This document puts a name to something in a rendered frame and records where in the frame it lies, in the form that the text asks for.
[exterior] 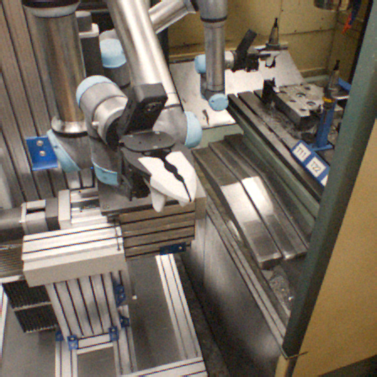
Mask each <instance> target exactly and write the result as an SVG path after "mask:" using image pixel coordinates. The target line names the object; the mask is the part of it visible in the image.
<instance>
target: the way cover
mask: <svg viewBox="0 0 377 377"><path fill-rule="evenodd" d="M191 154H192V156H193V157H194V160H195V161H196V162H197V164H198V165H199V168H200V169H201V171H202V173H203V174H204V176H205V177H206V179H207V181H208V183H209V184H210V187H211V188H212V189H213V191H214V192H215V195H216V196H217V198H218V200H219V201H220V203H221V204H222V206H223V208H224V209H225V211H226V213H227V214H228V215H229V216H230V217H231V220H232V221H233V223H234V225H235V228H236V229H237V231H238V232H239V234H240V236H241V237H242V240H243V241H244V242H245V244H246V245H247V248H248V249H249V251H250V253H251V254H252V256H253V257H254V259H255V261H256V262H257V264H258V266H259V267H260V268H268V267H273V266H279V265H280V264H281V261H282V259H283V260H285V261H286V260H288V259H291V258H297V257H300V256H304V255H306V254H307V251H308V247H309V244H310V240H311V234H312V231H313V227H311V226H310V225H309V223H308V222H307V220H306V219H305V217H304V216H303V215H302V213H301V212H300V210H299V209H298V207H297V206H296V204H295V202H294V201H293V200H292V198H291V197H290V196H289V194H288V192H287V191H286V189H285V188H284V186H283V184H282V183H281V182H280V181H279V179H278V177H277V176H276V174H275V173H274V171H273V170H272V169H271V168H270V167H269V166H267V165H266V164H265V163H264V162H263V161H262V160H261V159H260V158H259V157H258V156H257V155H256V154H255V153H254V152H253V151H252V150H251V149H249V148H248V147H247V146H246V145H245V143H244V142H243V134H242V133H241V132H240V133H236V134H229V135H224V140H219V141H208V146H205V147H200V148H195V150H191ZM249 164H250V165H249ZM248 165H249V166H248ZM254 165H255V166H254ZM227 168H229V169H227ZM254 169H256V170H254ZM259 170H260V171H259ZM267 170H268V171H267ZM255 171H256V172H255ZM218 173H219V174H218ZM221 173H222V174H221ZM225 173H226V174H225ZM259 174H260V176H259ZM233 175H234V176H233ZM216 176H217V178H216ZM262 179H263V180H262ZM274 181H275V182H274ZM221 182H222V183H221ZM223 185H224V186H223ZM225 186H226V188H225ZM243 186H244V187H243ZM223 190H224V191H223ZM244 190H245V191H246V192H244ZM267 191H268V192H267ZM270 192H271V193H270ZM272 192H273V194H272ZM233 194H234V195H235V196H236V197H235V196H234V195H233ZM247 194H248V195H247ZM248 196H249V197H250V198H249V197H248ZM226 197H228V198H226ZM231 198H232V199H231ZM237 199H238V200H237ZM253 199H254V200H253ZM234 200H235V201H234ZM251 201H252V202H251ZM230 202H231V204H230ZM243 202H244V203H243ZM253 206H254V207H253Z"/></svg>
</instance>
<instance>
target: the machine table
mask: <svg viewBox="0 0 377 377"><path fill-rule="evenodd" d="M294 86H299V83H294V84H288V85H285V87H284V86H279V88H288V87H294ZM236 95H237V96H236ZM236 95H235V94H234V93H228V94H227V95H226V97H227V100H228V104H227V106H226V108H225V111H226V112H227V113H228V114H229V115H230V116H231V117H232V118H233V119H234V121H236V122H237V123H238V124H239V126H240V127H241V128H242V129H243V131H244V132H245V133H246V134H247V136H248V137H249V138H250V139H251V140H252V143H253V144H254V145H255V146H256V147H257V149H258V150H259V151H260V152H261V153H262V154H263V155H264V156H265V158H266V159H267V160H268V161H269V163H270V164H271V165H272V166H273V168H274V169H275V170H276V171H277V172H278V173H279V175H280V176H281V177H282V178H283V180H284V181H285V182H286V183H287V184H288V185H289V186H290V187H291V189H292V190H293V191H294V192H295V194H296V195H297V196H298V197H299V198H300V200H301V201H302V202H303V203H304V204H305V206H306V207H307V208H308V209H309V211H310V212H311V213H312V214H313V215H314V216H315V217H316V216H317V212H318V209H319V206H320V202H321V196H322V194H323V190H324V189H323V188H322V186H321V185H320V184H319V183H318V182H317V181H316V180H315V179H314V178H313V177H312V176H311V175H310V174H309V173H308V172H307V171H306V170H305V169H304V168H303V167H302V166H301V165H300V164H299V163H298V161H297V160H296V159H295V158H294V157H293V156H292V155H291V154H290V153H289V152H290V150H291V149H292V148H293V147H294V146H295V143H297V142H298V141H299V140H300V139H299V138H298V137H297V136H296V135H294V134H293V135H292V134H291V133H289V132H286V131H285V130H284V128H285V129H287V126H286V125H276V124H274V125H273V124H270V122H268V121H270V119H271V118H270V117H271V113H268V111H266V110H270V109H268V107H267V106H266V104H268V103H266V102H265V101H263V100H262V95H263V89H262V88H260V89H255V90H253V92H252V91H251V90H249V91H244V92H237V93H236ZM254 100H255V101H256V102H255V101H254ZM242 104H243V105H242ZM268 105H269V104H268ZM251 106H252V107H251ZM269 106H270V105H269ZM270 107H271V108H272V109H273V110H275V108H273V107H274V105H273V106H270ZM265 108H266V109H265ZM264 110H265V111H266V112H264ZM258 111H259V112H258ZM261 112H262V116H264V115H266V116H267V115H269V116H270V117H269V116H267V117H266V116H264V117H263V118H262V117H261V116H260V115H261ZM255 114H256V115H259V116H260V117H261V118H262V119H263V120H264V121H265V122H266V123H267V125H268V126H269V128H270V129H269V128H267V127H266V126H265V125H263V123H262V122H261V121H260V122H259V121H257V119H258V117H256V116H255ZM343 116H344V112H343V113H342V118H341V119H338V120H336V119H335V120H334V122H333V123H334V127H335V128H336V131H337V133H334V134H329V135H331V136H332V137H329V136H328V141H327V142H328V143H329V144H330V145H331V146H332V149H329V150H325V151H318V152H316V154H317V155H318V156H319V157H320V158H321V159H322V160H323V161H324V162H325V163H326V164H327V165H328V166H329V167H330V165H331V162H332V156H333V152H334V150H335V146H336V143H337V136H338V132H339V130H338V129H337V125H338V123H341V122H342V119H343ZM271 121H272V120H271ZM268 123H269V124H268ZM274 128H275V129H274ZM307 129H308V130H311V128H307ZM307 129H306V130H300V131H301V133H302V135H301V138H302V141H303V142H304V143H305V144H306V145H310V144H315V143H316V141H315V140H316V139H315V137H314V136H313V134H311V133H310V132H309V133H308V132H307V133H305V131H307ZM271 131H272V132H274V133H275V135H277V136H278V137H279V138H281V139H282V138H284V139H285V140H287V141H286V144H285V142H284V141H283V140H282V142H283V143H284V144H285V146H283V145H282V144H281V143H280V142H279V141H278V140H277V139H276V138H275V137H274V136H273V134H272V132H271ZM302 131H303V132H302ZM269 133H271V134H269ZM282 133H283V134H282ZM281 136H282V137H281ZM329 138H330V139H329ZM333 139H334V140H333ZM290 142H291V143H290ZM292 143H293V144H292ZM325 154H326V155H325Z"/></svg>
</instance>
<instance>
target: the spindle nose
mask: <svg viewBox="0 0 377 377"><path fill-rule="evenodd" d="M352 4H353V0H313V5H314V7H316V8H319V9H322V10H326V11H346V10H349V9H350V8H351V7H352Z"/></svg>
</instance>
